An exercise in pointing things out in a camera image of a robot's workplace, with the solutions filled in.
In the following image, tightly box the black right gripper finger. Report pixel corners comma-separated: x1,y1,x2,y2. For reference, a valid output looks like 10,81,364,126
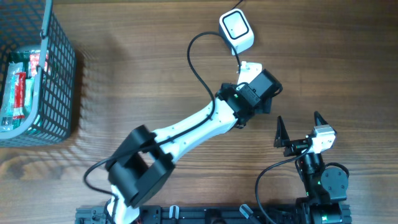
274,116,290,147
314,111,328,126

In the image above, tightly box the red patterned small carton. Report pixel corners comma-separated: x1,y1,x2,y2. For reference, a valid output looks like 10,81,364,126
29,52,40,78

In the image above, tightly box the green sponge package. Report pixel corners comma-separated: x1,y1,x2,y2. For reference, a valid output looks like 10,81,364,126
1,50,39,132

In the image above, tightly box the red stick packet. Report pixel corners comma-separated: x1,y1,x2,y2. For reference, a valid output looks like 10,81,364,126
13,72,26,119

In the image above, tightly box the teal wipes packet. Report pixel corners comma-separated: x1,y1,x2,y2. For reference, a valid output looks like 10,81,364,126
1,74,35,119

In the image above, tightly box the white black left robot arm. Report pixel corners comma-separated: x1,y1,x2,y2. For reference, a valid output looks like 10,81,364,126
105,70,282,223

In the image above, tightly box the white barcode scanner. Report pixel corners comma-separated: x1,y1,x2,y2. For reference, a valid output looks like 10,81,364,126
219,9,254,54

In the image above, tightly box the dark grey mesh basket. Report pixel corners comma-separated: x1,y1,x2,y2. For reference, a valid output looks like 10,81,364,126
1,1,76,147

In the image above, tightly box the black right camera cable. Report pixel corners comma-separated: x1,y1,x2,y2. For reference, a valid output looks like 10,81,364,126
254,138,313,224

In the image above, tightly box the black camera cable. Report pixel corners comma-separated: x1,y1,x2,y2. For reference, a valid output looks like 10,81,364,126
82,30,242,200
254,138,313,224

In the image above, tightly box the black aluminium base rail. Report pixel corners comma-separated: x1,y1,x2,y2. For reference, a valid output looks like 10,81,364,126
75,203,353,224

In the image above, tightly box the black left camera cable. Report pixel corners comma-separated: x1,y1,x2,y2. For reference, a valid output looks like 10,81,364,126
82,30,242,200

